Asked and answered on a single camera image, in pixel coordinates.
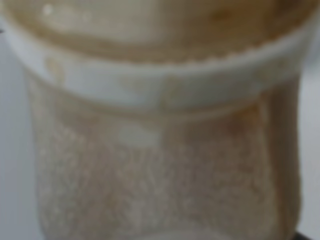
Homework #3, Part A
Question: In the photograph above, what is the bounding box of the pink label drink bottle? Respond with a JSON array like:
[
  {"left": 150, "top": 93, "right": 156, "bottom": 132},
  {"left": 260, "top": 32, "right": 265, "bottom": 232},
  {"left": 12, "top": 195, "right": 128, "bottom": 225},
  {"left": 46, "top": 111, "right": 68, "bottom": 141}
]
[{"left": 0, "top": 0, "right": 320, "bottom": 240}]

